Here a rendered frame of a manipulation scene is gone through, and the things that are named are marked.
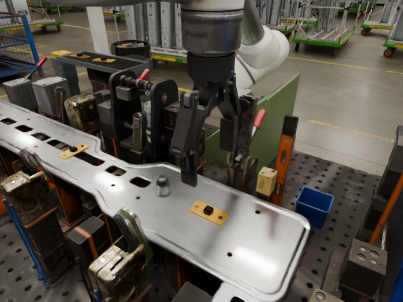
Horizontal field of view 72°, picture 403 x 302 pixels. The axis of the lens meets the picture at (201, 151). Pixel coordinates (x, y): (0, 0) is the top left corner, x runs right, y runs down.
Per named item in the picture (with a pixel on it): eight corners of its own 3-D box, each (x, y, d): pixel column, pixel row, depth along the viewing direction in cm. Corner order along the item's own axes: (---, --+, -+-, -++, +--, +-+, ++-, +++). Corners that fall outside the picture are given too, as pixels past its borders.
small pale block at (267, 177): (244, 273, 82) (257, 173, 62) (249, 264, 84) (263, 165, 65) (255, 279, 80) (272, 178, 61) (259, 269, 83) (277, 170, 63)
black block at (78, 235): (84, 316, 72) (51, 238, 56) (116, 283, 79) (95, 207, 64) (105, 334, 68) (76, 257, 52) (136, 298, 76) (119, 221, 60)
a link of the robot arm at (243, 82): (223, 111, 139) (198, 75, 138) (253, 90, 136) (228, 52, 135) (222, 111, 123) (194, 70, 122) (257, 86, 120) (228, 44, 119)
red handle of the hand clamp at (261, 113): (229, 157, 67) (255, 106, 72) (231, 161, 69) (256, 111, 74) (244, 162, 65) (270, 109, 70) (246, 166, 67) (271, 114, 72)
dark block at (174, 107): (171, 214, 102) (162, 107, 79) (182, 203, 107) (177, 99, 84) (182, 219, 100) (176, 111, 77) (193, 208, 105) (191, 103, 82)
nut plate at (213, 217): (188, 210, 62) (187, 206, 61) (197, 200, 64) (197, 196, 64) (220, 226, 58) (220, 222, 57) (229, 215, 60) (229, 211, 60)
